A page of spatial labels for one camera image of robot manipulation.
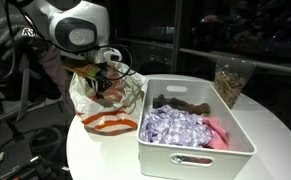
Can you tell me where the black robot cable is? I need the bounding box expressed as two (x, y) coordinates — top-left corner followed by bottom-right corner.
(99, 43), (137, 82)

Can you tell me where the white plastic basket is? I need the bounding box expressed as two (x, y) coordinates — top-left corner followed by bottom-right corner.
(136, 78), (258, 180)

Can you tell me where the white orange-striped plastic bag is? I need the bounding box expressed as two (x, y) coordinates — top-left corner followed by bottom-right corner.
(68, 61), (147, 136)

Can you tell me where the pink cloth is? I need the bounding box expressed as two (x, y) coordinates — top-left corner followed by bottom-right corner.
(200, 115), (230, 151)

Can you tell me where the metal window railing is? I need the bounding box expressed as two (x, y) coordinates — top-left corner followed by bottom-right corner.
(115, 36), (291, 76)

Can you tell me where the grey window post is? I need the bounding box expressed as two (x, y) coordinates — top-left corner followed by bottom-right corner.
(170, 0), (185, 75)

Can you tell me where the brown plush toy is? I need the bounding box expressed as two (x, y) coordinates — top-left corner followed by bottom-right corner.
(152, 93), (212, 116)

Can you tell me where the black office chair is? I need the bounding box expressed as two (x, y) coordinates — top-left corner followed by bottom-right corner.
(0, 53), (80, 143)

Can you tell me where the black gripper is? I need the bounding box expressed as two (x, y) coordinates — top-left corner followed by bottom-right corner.
(86, 62), (112, 101)

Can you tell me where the clear bag of snacks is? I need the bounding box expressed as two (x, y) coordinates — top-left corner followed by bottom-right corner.
(213, 56), (257, 110)

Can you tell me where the purple checkered cloth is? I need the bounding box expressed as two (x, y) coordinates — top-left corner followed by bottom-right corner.
(139, 104), (216, 149)

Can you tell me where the pink garment with print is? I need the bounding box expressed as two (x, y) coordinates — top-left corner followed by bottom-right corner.
(20, 26), (77, 117)

